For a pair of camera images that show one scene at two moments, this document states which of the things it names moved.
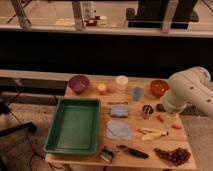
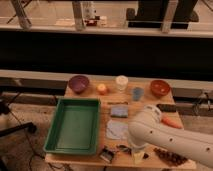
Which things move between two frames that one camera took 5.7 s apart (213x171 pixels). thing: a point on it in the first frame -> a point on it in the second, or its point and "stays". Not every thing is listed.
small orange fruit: [101, 88] stays
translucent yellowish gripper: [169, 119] -> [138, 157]
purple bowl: [79, 83] stays
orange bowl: [159, 87] stays
